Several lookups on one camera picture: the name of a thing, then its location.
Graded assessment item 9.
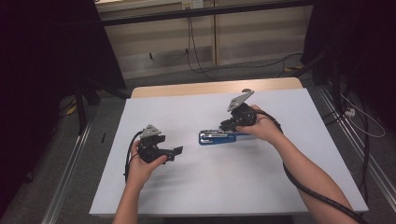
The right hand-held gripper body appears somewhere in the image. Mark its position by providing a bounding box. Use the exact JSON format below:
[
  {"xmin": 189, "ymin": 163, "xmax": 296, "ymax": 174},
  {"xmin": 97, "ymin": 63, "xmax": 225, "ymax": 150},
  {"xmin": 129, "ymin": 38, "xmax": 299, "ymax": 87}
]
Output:
[{"xmin": 226, "ymin": 88, "xmax": 259, "ymax": 127}]

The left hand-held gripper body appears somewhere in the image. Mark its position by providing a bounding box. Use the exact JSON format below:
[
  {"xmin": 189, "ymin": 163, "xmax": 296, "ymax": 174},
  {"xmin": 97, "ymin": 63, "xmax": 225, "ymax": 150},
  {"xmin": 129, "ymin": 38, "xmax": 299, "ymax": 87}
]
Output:
[{"xmin": 136, "ymin": 124, "xmax": 176, "ymax": 164}]

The blue stapler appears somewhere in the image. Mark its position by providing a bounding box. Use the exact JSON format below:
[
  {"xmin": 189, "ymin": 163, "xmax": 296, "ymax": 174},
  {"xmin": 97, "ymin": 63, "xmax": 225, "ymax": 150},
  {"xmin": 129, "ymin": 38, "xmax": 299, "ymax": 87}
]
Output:
[{"xmin": 198, "ymin": 129, "xmax": 250, "ymax": 147}]

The person's right hand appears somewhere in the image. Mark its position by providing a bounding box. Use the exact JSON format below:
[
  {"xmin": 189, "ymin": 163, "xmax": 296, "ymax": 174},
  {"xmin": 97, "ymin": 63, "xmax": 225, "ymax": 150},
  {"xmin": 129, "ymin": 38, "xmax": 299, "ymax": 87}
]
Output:
[{"xmin": 235, "ymin": 105, "xmax": 283, "ymax": 145}]

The person's left hand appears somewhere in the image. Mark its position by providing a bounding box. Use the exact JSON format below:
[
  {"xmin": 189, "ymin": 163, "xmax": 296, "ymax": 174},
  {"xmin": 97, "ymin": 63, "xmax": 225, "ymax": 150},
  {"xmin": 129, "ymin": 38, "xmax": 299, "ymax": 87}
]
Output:
[{"xmin": 126, "ymin": 141, "xmax": 169, "ymax": 188}]

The white table cover sheet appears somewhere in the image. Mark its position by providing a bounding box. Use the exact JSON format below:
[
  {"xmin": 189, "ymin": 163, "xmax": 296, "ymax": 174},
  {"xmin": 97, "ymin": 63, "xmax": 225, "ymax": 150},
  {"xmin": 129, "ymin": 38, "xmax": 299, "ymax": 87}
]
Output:
[{"xmin": 89, "ymin": 88, "xmax": 370, "ymax": 217}]

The wooden table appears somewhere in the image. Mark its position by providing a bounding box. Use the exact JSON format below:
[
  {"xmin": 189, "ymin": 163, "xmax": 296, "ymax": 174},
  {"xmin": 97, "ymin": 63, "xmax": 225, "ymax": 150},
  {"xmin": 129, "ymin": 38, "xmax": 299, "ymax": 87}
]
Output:
[{"xmin": 130, "ymin": 77, "xmax": 304, "ymax": 100}]

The black metal stand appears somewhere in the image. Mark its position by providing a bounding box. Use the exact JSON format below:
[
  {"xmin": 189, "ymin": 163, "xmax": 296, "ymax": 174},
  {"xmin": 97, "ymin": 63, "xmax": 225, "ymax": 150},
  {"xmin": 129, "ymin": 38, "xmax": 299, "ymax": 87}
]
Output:
[
  {"xmin": 74, "ymin": 78, "xmax": 132, "ymax": 135},
  {"xmin": 292, "ymin": 46, "xmax": 347, "ymax": 117}
]

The black horizontal bar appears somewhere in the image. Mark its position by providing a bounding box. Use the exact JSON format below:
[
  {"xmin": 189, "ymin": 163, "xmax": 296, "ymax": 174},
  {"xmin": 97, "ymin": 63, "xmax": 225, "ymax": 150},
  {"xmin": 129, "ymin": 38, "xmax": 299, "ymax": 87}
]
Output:
[{"xmin": 101, "ymin": 0, "xmax": 314, "ymax": 27}]

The black curtain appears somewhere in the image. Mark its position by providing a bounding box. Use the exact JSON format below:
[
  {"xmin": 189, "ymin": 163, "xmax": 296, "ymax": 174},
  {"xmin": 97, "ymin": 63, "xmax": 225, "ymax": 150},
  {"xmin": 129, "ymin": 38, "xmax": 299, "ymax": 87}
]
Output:
[
  {"xmin": 302, "ymin": 0, "xmax": 396, "ymax": 132},
  {"xmin": 0, "ymin": 0, "xmax": 127, "ymax": 206}
]

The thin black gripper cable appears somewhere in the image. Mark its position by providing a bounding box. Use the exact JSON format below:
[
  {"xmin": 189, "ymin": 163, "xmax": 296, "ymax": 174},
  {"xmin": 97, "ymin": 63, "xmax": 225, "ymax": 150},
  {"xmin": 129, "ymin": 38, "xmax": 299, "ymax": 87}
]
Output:
[{"xmin": 123, "ymin": 130, "xmax": 144, "ymax": 184}]

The black wall cable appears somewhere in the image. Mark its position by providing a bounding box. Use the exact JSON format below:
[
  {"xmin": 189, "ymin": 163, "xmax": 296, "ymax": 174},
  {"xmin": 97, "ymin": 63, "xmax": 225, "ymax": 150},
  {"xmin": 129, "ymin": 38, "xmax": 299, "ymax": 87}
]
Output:
[
  {"xmin": 186, "ymin": 7, "xmax": 304, "ymax": 80},
  {"xmin": 188, "ymin": 15, "xmax": 219, "ymax": 80}
]

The aluminium floor rail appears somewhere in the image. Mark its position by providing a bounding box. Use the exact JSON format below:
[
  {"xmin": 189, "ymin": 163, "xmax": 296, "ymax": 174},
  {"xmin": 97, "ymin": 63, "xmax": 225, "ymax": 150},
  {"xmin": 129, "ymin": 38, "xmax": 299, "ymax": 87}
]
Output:
[
  {"xmin": 317, "ymin": 86, "xmax": 396, "ymax": 213},
  {"xmin": 41, "ymin": 122, "xmax": 93, "ymax": 224}
]

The thick black gripper cable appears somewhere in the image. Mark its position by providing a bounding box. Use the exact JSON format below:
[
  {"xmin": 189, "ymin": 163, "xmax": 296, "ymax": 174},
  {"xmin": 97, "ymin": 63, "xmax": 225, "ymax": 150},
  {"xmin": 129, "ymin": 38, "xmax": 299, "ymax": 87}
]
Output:
[{"xmin": 256, "ymin": 109, "xmax": 370, "ymax": 224}]

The white cable with plug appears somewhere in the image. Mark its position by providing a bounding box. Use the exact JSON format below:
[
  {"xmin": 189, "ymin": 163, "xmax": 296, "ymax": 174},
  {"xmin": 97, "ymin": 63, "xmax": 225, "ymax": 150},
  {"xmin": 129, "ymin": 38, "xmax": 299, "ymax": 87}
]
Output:
[{"xmin": 340, "ymin": 92, "xmax": 387, "ymax": 139}]

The white wall outlet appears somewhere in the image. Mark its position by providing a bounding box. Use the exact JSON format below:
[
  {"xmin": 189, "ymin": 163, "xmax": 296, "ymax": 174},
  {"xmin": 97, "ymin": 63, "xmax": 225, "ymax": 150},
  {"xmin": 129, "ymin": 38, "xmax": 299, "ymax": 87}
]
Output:
[{"xmin": 181, "ymin": 0, "xmax": 205, "ymax": 10}]

